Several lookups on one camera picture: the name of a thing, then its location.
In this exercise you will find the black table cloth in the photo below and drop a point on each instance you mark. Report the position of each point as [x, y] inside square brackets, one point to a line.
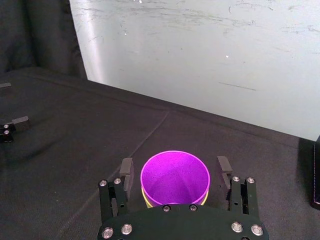
[75, 150]

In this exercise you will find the yellow plastic cup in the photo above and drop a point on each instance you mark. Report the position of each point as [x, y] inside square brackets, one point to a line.
[148, 203]

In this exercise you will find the purple plastic cup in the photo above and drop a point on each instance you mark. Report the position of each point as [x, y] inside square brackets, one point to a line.
[175, 175]

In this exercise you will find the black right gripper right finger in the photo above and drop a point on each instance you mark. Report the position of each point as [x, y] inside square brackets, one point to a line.
[246, 197]

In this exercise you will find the black box with stitched edge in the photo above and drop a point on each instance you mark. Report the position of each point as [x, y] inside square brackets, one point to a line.
[306, 175]

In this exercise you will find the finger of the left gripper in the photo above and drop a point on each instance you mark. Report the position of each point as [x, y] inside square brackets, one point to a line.
[5, 85]
[21, 123]

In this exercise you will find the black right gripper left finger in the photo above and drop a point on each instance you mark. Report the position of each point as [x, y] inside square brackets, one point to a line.
[113, 197]

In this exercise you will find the black hanging cloth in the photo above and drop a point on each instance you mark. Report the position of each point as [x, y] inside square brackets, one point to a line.
[37, 35]

